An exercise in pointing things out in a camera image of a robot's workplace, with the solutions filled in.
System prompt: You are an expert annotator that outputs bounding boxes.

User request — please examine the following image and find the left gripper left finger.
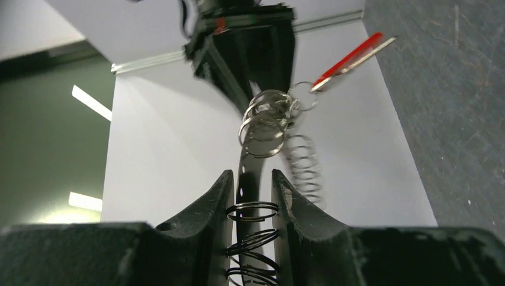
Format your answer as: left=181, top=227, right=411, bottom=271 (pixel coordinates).
left=1, top=170, right=233, bottom=285

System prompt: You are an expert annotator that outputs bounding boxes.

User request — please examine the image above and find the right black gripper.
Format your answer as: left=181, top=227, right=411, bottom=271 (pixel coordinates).
left=183, top=1, right=296, bottom=115

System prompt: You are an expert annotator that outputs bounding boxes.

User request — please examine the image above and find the aluminium frame rail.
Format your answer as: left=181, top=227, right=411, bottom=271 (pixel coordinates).
left=110, top=10, right=364, bottom=76

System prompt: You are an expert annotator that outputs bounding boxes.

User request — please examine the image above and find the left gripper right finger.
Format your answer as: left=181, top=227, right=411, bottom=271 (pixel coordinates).
left=272, top=170, right=504, bottom=285

